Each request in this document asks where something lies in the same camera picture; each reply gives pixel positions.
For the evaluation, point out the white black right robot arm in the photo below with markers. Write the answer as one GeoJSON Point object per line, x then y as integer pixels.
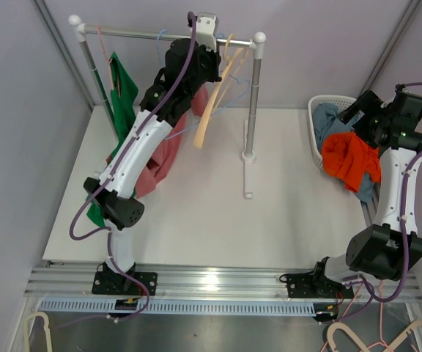
{"type": "Point", "coordinates": [381, 255]}

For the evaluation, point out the pink red t shirt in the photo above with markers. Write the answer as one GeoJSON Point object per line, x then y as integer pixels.
{"type": "Point", "coordinates": [161, 161]}

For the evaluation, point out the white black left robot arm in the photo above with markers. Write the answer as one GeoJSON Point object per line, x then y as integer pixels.
{"type": "Point", "coordinates": [189, 64]}

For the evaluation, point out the white slotted cable duct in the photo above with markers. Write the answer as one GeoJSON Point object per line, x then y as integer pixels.
{"type": "Point", "coordinates": [184, 307]}

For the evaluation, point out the beige plastic hanger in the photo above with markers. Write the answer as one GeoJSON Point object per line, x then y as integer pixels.
{"type": "Point", "coordinates": [235, 61]}

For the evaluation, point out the orange t shirt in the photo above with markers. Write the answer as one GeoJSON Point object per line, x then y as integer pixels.
{"type": "Point", "coordinates": [348, 158]}

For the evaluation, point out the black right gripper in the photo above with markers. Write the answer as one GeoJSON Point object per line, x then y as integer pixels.
{"type": "Point", "coordinates": [366, 103]}

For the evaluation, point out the green t shirt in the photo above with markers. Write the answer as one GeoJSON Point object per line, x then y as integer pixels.
{"type": "Point", "coordinates": [123, 93]}

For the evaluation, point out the white perforated laundry basket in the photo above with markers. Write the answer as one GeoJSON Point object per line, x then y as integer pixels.
{"type": "Point", "coordinates": [323, 121]}

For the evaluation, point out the pink wire hanger on floor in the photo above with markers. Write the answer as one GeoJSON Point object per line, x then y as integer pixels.
{"type": "Point", "coordinates": [382, 341]}

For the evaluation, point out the silver clothes rack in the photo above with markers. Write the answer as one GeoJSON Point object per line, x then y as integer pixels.
{"type": "Point", "coordinates": [256, 46]}

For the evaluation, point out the grey blue t shirt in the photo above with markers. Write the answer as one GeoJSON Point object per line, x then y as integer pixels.
{"type": "Point", "coordinates": [344, 155]}

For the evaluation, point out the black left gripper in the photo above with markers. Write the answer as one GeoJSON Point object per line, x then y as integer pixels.
{"type": "Point", "coordinates": [215, 59]}

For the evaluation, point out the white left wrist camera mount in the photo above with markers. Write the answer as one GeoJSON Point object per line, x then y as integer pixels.
{"type": "Point", "coordinates": [203, 28]}

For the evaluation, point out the aluminium mounting rail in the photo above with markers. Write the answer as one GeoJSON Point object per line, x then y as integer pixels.
{"type": "Point", "coordinates": [208, 251]}

